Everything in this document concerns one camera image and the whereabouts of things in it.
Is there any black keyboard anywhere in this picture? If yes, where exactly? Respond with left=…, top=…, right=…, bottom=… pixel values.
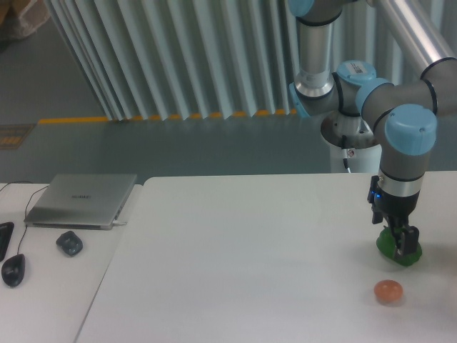
left=0, top=222, right=14, bottom=262

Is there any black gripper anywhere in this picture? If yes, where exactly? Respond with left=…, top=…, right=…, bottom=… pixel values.
left=367, top=175, right=421, bottom=259

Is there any green bell pepper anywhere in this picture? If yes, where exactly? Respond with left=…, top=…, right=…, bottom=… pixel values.
left=376, top=226, right=423, bottom=267

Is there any black computer mouse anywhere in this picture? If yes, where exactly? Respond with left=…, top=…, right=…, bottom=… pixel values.
left=1, top=254, right=26, bottom=287

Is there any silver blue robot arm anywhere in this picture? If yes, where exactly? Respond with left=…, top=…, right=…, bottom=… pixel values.
left=288, top=1, right=456, bottom=266

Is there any silver closed laptop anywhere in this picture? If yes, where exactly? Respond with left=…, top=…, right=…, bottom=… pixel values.
left=24, top=174, right=137, bottom=230

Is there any black mouse cable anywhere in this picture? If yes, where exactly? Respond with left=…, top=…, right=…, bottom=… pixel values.
left=0, top=181, right=51, bottom=256

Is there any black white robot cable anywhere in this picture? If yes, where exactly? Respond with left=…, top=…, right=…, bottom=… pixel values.
left=340, top=134, right=354, bottom=174

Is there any white accordion partition screen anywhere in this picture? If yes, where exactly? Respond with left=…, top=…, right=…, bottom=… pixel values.
left=42, top=0, right=429, bottom=123

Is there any dark grey small controller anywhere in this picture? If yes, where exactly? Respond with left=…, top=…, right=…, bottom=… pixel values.
left=56, top=231, right=84, bottom=257

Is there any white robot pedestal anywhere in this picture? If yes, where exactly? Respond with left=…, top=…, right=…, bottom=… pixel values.
left=320, top=111, right=381, bottom=174

